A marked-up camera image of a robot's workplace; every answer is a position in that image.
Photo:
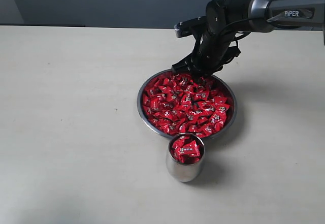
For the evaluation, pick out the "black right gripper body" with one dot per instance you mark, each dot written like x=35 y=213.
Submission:
x=211 y=61

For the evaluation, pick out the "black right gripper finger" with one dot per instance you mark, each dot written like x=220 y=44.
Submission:
x=198 y=76
x=185 y=65

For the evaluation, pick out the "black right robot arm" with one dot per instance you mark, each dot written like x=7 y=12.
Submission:
x=228 y=21

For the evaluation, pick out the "red wrapped candies pile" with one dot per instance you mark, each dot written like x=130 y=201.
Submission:
x=176 y=104

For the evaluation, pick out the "round steel bowl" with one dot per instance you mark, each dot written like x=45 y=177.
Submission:
x=224 y=89

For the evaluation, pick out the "red candies in cup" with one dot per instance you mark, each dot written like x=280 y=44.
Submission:
x=187 y=149

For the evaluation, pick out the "shiny steel cup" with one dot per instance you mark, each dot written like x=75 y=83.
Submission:
x=181 y=172

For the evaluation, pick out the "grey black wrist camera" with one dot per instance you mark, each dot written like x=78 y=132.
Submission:
x=193 y=27

